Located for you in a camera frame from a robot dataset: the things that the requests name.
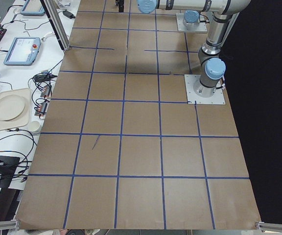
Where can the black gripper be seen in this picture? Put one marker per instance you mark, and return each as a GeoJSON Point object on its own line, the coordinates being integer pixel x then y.
{"type": "Point", "coordinates": [121, 5]}

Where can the black power adapter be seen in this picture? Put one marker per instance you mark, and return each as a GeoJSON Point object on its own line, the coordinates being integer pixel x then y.
{"type": "Point", "coordinates": [68, 14]}

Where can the far blue teach pendant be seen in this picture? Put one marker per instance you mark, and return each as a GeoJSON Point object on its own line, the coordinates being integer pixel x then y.
{"type": "Point", "coordinates": [32, 8]}

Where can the blue teach pendant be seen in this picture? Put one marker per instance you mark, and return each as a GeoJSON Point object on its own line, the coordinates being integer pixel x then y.
{"type": "Point", "coordinates": [32, 8]}
{"type": "Point", "coordinates": [23, 51]}

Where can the near blue teach pendant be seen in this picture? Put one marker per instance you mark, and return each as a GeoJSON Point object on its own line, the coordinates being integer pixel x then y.
{"type": "Point", "coordinates": [23, 51]}

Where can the brown paper table cover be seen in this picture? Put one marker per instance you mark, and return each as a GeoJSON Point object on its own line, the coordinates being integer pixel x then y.
{"type": "Point", "coordinates": [121, 147]}

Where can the white paper cup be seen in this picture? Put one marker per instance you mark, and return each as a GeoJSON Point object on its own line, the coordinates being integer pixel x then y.
{"type": "Point", "coordinates": [34, 127]}

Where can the beige square tray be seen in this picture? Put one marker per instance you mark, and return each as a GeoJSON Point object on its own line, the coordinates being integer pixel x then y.
{"type": "Point", "coordinates": [24, 118]}

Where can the beige round plate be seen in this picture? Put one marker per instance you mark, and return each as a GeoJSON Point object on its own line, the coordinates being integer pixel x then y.
{"type": "Point", "coordinates": [11, 106]}

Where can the aluminium frame post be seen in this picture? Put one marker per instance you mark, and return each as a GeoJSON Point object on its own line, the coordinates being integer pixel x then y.
{"type": "Point", "coordinates": [56, 24]}

